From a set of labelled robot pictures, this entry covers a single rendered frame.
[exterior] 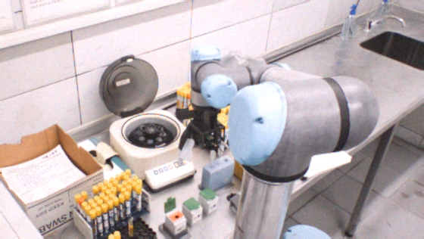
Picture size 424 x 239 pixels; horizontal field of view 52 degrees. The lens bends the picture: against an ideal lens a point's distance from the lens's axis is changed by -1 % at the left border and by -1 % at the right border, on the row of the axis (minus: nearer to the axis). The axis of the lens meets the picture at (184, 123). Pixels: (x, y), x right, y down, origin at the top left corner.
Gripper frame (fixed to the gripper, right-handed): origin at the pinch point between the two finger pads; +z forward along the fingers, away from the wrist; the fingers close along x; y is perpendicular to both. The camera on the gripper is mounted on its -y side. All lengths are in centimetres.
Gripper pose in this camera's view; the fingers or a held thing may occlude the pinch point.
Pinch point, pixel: (200, 158)
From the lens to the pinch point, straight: 127.9
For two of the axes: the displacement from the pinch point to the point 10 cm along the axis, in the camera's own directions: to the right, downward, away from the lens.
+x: 8.7, -2.7, 4.2
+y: 5.0, 4.5, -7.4
